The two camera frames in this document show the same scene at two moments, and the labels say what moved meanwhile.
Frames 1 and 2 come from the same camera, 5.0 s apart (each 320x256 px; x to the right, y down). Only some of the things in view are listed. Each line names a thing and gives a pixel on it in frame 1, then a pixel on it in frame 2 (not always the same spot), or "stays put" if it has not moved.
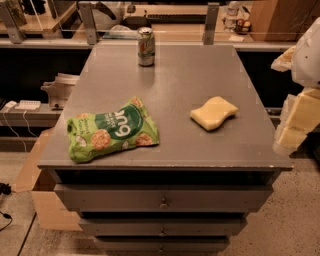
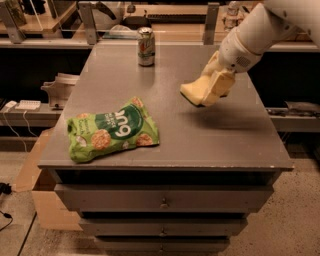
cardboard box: (51, 211) stays put
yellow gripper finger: (300, 115) → (223, 82)
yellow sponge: (210, 115) → (195, 91)
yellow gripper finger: (284, 61) → (214, 65)
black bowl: (136, 22) stays put
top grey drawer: (194, 197) stays put
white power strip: (29, 105) stays put
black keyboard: (177, 18) stays put
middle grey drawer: (163, 227) stays put
